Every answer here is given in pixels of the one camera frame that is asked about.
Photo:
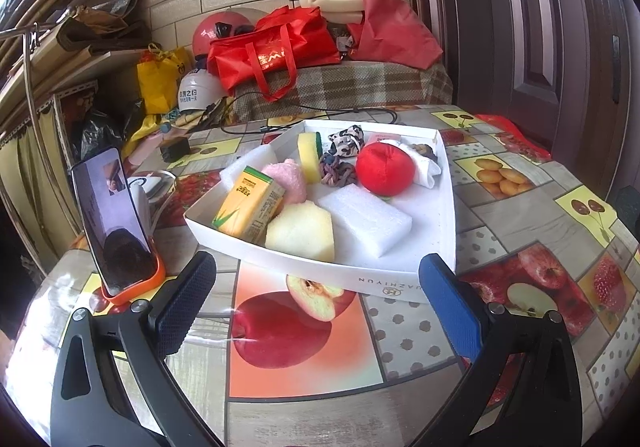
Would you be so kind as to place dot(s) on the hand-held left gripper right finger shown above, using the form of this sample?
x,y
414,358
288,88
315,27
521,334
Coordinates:
x,y
450,307

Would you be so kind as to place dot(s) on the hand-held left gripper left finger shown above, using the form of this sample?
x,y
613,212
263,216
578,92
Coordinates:
x,y
182,302

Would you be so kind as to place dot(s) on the white cardboard box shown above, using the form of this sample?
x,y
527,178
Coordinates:
x,y
430,237

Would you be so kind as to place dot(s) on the yellow green carton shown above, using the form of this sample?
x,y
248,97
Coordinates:
x,y
250,207

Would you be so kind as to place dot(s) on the white foam block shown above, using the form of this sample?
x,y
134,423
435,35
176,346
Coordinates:
x,y
365,219

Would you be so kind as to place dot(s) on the pale yellow foam sponge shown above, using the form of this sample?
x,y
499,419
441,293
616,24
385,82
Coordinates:
x,y
300,234

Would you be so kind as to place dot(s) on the white sock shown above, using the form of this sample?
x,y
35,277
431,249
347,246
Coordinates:
x,y
425,172

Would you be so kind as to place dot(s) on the red plush apple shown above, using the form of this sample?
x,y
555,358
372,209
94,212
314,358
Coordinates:
x,y
385,169

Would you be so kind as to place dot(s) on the pink fluffy puff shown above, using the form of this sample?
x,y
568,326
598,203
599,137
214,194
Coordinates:
x,y
287,182

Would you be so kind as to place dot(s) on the pink tissue packet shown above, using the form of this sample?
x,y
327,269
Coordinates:
x,y
385,137

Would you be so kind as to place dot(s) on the yellow green sponge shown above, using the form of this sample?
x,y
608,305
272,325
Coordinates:
x,y
309,157

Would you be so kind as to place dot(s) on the black white patterned scrunchie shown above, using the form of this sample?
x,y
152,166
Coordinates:
x,y
345,139

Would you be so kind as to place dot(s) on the orange phone stand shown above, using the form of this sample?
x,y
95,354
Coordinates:
x,y
150,282

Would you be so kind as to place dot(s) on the smartphone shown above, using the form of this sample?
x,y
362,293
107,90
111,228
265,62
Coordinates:
x,y
112,222

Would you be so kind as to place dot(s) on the white device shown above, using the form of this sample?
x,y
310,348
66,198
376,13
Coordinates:
x,y
150,194

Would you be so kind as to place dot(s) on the fruit printed tablecloth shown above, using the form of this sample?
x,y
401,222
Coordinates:
x,y
300,367

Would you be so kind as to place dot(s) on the black power adapter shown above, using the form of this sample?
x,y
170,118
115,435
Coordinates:
x,y
175,149

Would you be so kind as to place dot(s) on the red plastic bag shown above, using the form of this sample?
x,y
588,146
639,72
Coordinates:
x,y
515,137

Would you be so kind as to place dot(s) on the black plastic bag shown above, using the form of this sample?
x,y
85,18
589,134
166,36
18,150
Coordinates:
x,y
100,132

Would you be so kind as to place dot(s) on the white helmet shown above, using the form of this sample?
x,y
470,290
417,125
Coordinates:
x,y
197,92

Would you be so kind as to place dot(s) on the yellow shopping bag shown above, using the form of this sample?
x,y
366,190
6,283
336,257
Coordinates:
x,y
157,82

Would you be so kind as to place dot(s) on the plaid covered bench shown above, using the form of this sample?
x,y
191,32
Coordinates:
x,y
360,87

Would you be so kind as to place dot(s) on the metal storage shelf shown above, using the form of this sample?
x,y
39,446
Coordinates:
x,y
60,82

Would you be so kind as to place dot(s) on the red helmet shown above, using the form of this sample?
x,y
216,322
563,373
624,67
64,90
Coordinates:
x,y
220,34

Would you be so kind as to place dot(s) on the red tote bag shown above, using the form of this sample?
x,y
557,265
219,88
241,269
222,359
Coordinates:
x,y
280,47

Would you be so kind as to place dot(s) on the brown panelled door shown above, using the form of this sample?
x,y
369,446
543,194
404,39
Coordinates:
x,y
540,27

